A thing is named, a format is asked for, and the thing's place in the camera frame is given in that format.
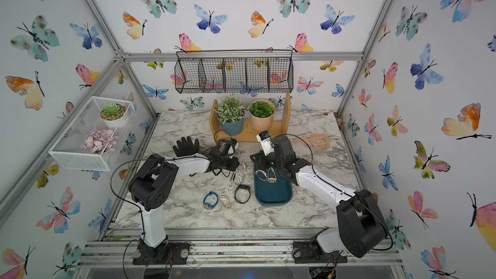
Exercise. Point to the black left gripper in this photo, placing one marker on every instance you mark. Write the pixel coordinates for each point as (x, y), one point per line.
(234, 166)

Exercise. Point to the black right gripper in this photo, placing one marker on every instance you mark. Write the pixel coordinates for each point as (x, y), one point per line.
(260, 158)

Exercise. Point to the beige strap watch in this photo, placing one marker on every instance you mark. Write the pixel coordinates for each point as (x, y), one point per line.
(271, 176)

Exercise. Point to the pink strap watch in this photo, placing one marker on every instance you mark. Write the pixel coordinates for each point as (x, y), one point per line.
(261, 175)

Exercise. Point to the black digital watch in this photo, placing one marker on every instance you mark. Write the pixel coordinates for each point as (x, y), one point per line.
(242, 194)

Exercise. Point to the blue round watch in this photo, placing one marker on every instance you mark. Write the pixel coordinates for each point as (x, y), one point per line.
(210, 200)

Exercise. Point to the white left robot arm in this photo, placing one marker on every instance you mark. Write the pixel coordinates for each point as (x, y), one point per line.
(150, 187)

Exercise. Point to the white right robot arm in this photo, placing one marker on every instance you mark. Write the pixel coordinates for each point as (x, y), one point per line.
(361, 225)

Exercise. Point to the dark teal storage box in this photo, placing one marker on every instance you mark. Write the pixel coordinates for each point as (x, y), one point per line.
(272, 194)

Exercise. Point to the blue plant pot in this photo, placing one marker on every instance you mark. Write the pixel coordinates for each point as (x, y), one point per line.
(232, 129)

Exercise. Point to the black and yellow work glove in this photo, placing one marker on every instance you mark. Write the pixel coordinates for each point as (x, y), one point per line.
(186, 146)

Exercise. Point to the wooden plant shelf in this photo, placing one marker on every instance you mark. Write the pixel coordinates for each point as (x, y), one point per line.
(251, 125)

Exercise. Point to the pink plant pot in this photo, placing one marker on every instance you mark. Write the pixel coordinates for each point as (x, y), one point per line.
(261, 118)

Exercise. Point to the green leafy plant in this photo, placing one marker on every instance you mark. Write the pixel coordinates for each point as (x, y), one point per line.
(230, 109)

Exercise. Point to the green moss plant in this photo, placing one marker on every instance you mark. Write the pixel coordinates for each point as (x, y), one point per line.
(261, 109)

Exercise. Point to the succulent in white pot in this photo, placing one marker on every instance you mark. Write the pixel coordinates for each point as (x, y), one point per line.
(112, 113)

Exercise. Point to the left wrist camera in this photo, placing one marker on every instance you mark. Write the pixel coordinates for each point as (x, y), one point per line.
(232, 146)

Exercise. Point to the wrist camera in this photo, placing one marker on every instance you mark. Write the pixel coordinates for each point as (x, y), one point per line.
(232, 146)
(265, 140)

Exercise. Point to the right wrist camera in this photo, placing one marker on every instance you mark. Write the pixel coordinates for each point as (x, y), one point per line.
(265, 140)

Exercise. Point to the black wire wall basket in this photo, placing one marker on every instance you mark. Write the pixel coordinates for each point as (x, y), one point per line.
(249, 72)

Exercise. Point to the aluminium front rail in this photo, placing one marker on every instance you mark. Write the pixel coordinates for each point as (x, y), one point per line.
(210, 247)

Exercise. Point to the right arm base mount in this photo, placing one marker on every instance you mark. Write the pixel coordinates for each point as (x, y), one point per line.
(325, 246)

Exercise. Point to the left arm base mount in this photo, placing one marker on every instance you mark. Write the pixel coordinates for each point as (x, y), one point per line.
(175, 254)

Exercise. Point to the white mesh wall shelf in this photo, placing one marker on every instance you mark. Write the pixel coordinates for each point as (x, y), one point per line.
(67, 151)

